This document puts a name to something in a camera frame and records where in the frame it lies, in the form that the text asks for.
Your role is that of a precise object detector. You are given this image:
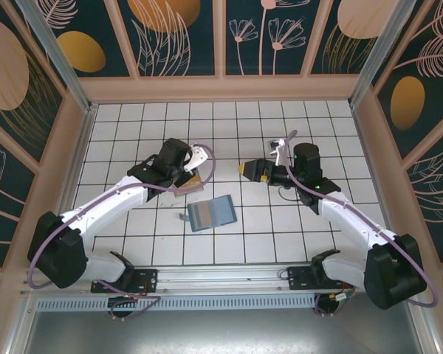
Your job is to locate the gold credit card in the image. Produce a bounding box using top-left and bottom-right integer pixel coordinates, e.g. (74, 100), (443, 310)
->
(174, 172), (205, 200)

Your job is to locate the blue leather card holder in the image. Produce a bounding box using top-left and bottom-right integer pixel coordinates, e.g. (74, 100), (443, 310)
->
(179, 194), (238, 233)

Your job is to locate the aluminium table edge strip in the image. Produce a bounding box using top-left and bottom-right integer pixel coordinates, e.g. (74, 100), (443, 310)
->
(54, 104), (97, 267)
(349, 103), (405, 263)

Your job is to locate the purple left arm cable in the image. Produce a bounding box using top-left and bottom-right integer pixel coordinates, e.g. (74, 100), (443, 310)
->
(27, 142), (217, 291)

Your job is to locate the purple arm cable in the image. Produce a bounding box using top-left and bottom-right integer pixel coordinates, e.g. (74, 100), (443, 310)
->
(283, 129), (440, 308)
(27, 142), (217, 291)

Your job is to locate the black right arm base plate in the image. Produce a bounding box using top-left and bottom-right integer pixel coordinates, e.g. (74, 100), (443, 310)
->
(286, 265), (357, 293)

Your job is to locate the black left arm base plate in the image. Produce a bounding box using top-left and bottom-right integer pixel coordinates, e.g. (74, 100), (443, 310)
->
(91, 268), (159, 295)

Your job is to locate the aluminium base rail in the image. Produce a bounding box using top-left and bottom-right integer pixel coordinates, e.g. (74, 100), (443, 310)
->
(20, 260), (422, 296)

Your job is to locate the purple cable loop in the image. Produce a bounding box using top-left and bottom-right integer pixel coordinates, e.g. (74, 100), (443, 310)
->
(98, 283), (160, 322)
(314, 293), (346, 319)

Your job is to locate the slotted grey cable duct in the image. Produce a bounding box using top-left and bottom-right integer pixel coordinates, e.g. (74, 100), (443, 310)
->
(36, 296), (317, 312)

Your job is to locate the aluminium corner post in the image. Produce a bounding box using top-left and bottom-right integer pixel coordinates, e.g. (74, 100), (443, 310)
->
(14, 0), (99, 114)
(348, 0), (426, 108)

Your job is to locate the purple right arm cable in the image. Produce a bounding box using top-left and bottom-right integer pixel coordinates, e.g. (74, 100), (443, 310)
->
(283, 129), (440, 308)

